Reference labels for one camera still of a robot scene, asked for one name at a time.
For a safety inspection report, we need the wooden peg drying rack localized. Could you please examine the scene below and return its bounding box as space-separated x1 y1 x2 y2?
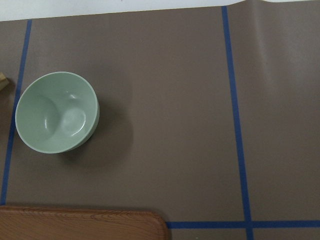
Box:
0 72 9 91

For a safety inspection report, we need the green ceramic bowl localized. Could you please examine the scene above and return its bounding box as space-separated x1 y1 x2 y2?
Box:
15 71 100 154

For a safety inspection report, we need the wooden cutting board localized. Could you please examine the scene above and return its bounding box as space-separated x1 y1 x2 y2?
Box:
0 205 170 240

